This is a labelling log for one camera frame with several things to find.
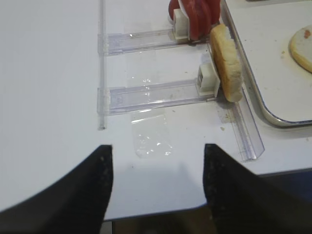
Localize clear track rail near tomato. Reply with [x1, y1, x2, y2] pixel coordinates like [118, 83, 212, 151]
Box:
[97, 29, 190, 56]

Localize metal baking tray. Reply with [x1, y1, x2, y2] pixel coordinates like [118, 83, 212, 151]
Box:
[222, 0, 312, 127]

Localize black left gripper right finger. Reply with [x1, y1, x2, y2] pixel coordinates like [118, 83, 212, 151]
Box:
[203, 144, 312, 234]

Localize clear adhesive tape piece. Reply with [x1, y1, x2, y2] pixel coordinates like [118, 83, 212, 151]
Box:
[131, 108, 174, 159]

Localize clear left front rail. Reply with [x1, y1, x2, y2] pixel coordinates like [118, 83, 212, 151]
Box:
[206, 86, 265, 163]

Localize red tomato slices stack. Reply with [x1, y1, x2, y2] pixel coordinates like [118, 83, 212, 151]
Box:
[181, 0, 221, 41]

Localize white pusher block near tomato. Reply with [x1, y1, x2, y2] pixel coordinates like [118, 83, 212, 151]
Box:
[173, 9, 189, 40]

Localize clear track rail near bread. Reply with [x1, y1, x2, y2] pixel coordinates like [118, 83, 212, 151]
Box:
[97, 79, 219, 116]

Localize white pusher block near bread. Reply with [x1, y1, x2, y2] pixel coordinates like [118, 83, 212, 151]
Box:
[196, 62, 220, 98]

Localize upright bun half slice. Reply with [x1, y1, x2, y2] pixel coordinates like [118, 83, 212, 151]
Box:
[210, 23, 242, 102]

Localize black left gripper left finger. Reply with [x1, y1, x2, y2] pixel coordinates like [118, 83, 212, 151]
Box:
[0, 145, 114, 234]

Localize clear left back rod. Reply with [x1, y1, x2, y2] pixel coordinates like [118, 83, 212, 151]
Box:
[97, 0, 107, 130]

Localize bun half on tray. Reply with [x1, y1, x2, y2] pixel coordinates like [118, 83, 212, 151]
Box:
[289, 24, 312, 73]

